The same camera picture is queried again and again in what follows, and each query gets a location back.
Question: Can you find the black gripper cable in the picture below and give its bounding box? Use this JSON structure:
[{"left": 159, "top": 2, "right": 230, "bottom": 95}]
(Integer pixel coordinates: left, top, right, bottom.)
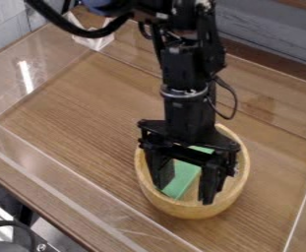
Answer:
[{"left": 204, "top": 75, "right": 240, "bottom": 121}]

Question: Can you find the brown wooden bowl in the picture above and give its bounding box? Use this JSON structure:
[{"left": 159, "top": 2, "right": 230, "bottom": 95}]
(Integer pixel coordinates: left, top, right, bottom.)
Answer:
[{"left": 134, "top": 124, "right": 250, "bottom": 220}]

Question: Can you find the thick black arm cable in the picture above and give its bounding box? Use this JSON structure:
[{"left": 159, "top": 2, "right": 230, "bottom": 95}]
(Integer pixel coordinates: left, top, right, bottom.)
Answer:
[{"left": 23, "top": 0, "right": 134, "bottom": 39}]

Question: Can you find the clear acrylic tray enclosure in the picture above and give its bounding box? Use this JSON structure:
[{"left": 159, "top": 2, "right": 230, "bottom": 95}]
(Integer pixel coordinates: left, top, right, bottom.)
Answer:
[{"left": 0, "top": 23, "right": 306, "bottom": 252}]

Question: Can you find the green rectangular block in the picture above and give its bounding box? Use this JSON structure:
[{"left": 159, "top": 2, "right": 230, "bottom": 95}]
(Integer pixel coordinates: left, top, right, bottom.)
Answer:
[{"left": 159, "top": 145, "right": 217, "bottom": 202}]

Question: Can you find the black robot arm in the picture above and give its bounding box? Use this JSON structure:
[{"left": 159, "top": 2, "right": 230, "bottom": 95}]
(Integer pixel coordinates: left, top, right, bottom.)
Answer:
[{"left": 138, "top": 0, "right": 241, "bottom": 205}]

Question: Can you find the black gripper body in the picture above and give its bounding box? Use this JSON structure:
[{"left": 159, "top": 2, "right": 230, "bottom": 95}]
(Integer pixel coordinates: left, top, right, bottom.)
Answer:
[{"left": 138, "top": 86, "right": 241, "bottom": 176}]

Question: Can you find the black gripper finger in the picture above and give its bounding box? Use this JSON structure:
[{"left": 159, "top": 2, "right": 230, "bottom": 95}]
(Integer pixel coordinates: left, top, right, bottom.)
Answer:
[
  {"left": 198, "top": 160, "right": 228, "bottom": 205},
  {"left": 145, "top": 150, "right": 175, "bottom": 190}
]

